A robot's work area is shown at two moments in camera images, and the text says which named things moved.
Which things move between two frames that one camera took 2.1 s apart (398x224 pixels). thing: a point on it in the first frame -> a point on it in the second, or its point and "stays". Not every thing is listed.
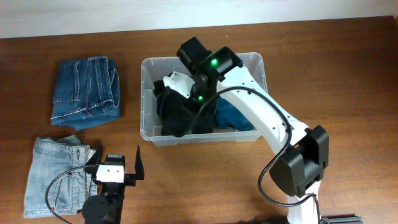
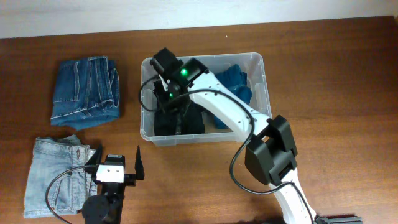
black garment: x=165 y=95 stays
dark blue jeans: x=86 y=93 stays
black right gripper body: x=199 y=94 -> x=176 y=101
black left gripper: x=131 y=178 stays
